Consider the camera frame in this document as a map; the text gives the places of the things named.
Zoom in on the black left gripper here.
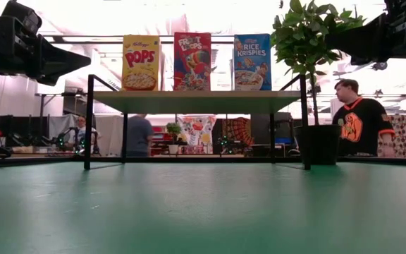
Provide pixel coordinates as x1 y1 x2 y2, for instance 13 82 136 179
0 0 92 87

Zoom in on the yellow Corn Pops cereal box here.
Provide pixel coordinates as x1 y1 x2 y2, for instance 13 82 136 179
121 34 161 92

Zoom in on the blue Rice Krispies cereal box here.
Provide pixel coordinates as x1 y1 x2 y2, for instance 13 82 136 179
233 33 272 92

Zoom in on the red Froot Loops cereal box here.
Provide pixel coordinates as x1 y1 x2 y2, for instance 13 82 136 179
173 31 212 92

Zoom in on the wooden shelf with black legs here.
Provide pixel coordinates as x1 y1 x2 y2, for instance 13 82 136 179
84 73 312 171

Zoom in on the person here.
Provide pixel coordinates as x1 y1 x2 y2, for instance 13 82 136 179
331 78 397 158
67 115 98 156
127 113 154 158

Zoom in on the black partition panel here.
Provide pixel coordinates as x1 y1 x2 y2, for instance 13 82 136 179
0 114 51 147

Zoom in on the white cloth screen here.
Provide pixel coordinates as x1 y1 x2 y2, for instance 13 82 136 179
95 114 128 156

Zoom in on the brown dotted cloth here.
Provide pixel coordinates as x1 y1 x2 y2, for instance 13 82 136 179
388 113 406 158

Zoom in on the green plant in black pot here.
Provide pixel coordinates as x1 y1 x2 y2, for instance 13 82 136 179
268 0 366 166

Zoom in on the red storage rack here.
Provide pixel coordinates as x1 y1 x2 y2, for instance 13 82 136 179
152 125 168 156

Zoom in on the black cabinet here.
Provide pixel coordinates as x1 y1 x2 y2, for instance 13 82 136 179
250 112 294 156

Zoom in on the small plant in white pot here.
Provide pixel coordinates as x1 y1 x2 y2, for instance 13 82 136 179
166 122 183 155

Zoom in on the colourful floral cloth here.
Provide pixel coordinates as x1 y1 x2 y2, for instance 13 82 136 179
176 115 217 155

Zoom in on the orange mandala cloth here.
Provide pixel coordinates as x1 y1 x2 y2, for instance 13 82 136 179
222 117 255 152

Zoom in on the green table mat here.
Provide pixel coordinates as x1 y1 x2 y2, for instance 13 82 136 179
0 161 406 254

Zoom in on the horizontal overhead frame bar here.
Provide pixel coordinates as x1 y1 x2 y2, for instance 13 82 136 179
42 34 278 45

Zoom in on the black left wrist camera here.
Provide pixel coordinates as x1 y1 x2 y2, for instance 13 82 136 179
0 0 43 36

